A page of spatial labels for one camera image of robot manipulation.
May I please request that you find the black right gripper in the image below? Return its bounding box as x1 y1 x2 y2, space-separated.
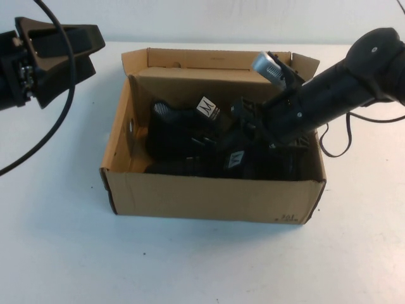
230 84 315 150

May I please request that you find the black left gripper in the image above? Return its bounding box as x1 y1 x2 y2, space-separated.
0 16 106 112

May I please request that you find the black sneaker with white tag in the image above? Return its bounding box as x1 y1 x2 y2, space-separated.
147 94 242 160
144 126 308 182

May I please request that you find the brown cardboard shoe box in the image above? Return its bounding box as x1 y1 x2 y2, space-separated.
100 47 327 224

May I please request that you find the black right camera mount bracket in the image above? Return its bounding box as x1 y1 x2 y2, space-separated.
268 50 305 96

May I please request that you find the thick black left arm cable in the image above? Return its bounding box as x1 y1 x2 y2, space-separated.
0 0 76 177

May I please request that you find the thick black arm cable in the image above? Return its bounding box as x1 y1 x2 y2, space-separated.
317 110 405 158
0 0 76 177

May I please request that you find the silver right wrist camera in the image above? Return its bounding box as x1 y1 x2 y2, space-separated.
251 51 292 87

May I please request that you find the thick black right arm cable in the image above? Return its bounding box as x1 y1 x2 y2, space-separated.
317 110 405 158

